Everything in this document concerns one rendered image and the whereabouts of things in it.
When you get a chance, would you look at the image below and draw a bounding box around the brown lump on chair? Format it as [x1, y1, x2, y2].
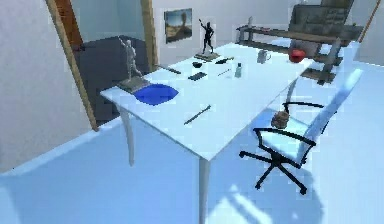
[270, 110, 290, 130]

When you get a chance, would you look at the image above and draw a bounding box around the white office chair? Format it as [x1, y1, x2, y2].
[238, 68, 364, 196]

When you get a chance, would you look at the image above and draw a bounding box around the black phone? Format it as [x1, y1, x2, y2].
[187, 71, 208, 82]

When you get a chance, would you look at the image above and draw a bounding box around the white table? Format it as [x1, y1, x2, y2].
[99, 41, 315, 224]

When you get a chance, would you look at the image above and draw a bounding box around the blue bowl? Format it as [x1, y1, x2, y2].
[133, 83, 180, 107]

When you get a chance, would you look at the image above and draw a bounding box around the dark flat remote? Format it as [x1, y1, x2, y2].
[159, 64, 182, 76]

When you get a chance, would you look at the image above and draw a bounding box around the black pen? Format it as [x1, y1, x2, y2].
[214, 56, 235, 65]

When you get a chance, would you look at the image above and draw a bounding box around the grey statue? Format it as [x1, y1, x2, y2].
[116, 35, 151, 94]

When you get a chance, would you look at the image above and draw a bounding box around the black statue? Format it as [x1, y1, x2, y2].
[193, 18, 221, 63]

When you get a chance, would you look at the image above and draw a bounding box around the framed landscape picture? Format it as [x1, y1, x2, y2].
[163, 7, 193, 45]

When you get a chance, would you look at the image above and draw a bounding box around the grey mug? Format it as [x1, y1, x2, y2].
[256, 49, 272, 65]

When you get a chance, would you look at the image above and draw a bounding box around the red bowl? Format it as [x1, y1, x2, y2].
[288, 48, 307, 64]

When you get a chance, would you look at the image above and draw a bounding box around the brown wooden shelf unit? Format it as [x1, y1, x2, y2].
[236, 0, 365, 86]

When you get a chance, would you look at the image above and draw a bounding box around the orange room door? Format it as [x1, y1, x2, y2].
[53, 0, 84, 51]

